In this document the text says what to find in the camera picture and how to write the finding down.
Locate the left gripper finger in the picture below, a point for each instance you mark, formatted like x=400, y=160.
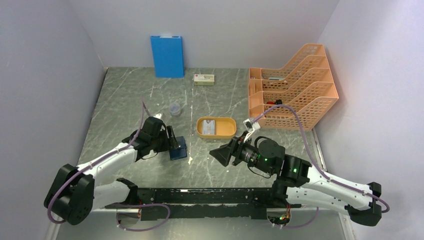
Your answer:
x=170, y=133
x=173, y=148

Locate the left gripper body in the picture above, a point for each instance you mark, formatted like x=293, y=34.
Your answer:
x=160, y=143

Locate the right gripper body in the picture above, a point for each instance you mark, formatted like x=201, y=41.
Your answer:
x=245, y=151

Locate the blue card holder wallet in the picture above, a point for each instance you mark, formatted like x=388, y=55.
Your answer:
x=180, y=151

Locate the white VIP credit card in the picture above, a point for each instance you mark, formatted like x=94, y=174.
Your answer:
x=208, y=127

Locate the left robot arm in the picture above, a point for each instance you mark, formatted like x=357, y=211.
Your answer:
x=78, y=190

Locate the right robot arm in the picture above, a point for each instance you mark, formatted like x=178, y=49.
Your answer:
x=298, y=182

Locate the small clear plastic cup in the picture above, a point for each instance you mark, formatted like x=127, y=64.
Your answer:
x=175, y=109

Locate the orange oval tray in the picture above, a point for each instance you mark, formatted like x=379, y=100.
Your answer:
x=225, y=127

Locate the red black item in rack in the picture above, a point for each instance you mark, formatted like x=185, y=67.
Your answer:
x=276, y=102

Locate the small red white box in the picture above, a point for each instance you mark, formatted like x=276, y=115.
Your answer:
x=204, y=79

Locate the blue folder box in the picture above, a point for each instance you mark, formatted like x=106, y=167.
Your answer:
x=168, y=58

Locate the orange mesh file rack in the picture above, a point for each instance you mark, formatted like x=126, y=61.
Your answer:
x=305, y=85

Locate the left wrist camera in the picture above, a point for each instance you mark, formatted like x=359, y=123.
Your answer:
x=159, y=116

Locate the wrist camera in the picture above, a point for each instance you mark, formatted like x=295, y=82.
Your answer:
x=251, y=126
x=159, y=116

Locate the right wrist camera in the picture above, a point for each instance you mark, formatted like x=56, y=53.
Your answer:
x=251, y=126

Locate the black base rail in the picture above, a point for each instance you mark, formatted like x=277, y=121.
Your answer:
x=197, y=203

